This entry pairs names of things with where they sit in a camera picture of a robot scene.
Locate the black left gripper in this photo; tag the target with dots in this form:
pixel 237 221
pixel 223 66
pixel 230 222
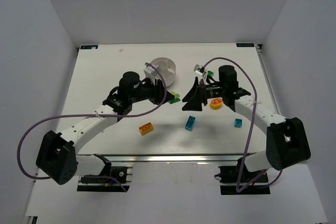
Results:
pixel 160 92

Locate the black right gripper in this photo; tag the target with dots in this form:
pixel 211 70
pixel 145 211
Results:
pixel 203 94

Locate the dark green curved lego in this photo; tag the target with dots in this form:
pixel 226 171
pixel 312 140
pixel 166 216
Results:
pixel 174 100

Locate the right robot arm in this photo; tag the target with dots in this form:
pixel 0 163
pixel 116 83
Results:
pixel 286 140

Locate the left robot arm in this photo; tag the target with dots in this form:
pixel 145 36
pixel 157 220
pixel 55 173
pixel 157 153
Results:
pixel 58 154

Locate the yellow orange patterned lego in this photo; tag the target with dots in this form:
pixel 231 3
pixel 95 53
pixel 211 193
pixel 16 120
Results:
pixel 216 103

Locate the green sloped lego brick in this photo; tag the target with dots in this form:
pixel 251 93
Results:
pixel 210 73

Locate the long teal lego brick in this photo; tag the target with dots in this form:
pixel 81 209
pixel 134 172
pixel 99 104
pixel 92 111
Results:
pixel 190 123

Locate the white round divided container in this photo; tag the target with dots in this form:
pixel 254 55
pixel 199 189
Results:
pixel 166 68

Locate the orange rectangular lego brick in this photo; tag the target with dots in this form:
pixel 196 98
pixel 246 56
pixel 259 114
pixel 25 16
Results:
pixel 146 128

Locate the small teal lego brick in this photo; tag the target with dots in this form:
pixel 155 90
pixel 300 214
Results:
pixel 238 122

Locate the blue label right corner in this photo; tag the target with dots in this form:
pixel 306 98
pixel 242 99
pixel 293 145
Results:
pixel 245 44

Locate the blue label corner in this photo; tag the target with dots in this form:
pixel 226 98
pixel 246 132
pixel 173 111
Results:
pixel 245 44
pixel 88 47

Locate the blue label left corner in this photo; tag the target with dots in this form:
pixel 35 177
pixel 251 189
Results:
pixel 88 47

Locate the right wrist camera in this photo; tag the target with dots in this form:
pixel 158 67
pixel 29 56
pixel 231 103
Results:
pixel 201 71

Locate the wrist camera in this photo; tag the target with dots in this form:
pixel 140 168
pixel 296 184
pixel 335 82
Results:
pixel 201 71
pixel 151 72

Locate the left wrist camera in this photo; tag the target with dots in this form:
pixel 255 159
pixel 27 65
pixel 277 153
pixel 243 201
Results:
pixel 151 72

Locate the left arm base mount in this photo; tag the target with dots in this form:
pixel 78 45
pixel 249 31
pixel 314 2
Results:
pixel 116 178

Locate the aluminium front rail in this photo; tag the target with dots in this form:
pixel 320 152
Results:
pixel 162 158

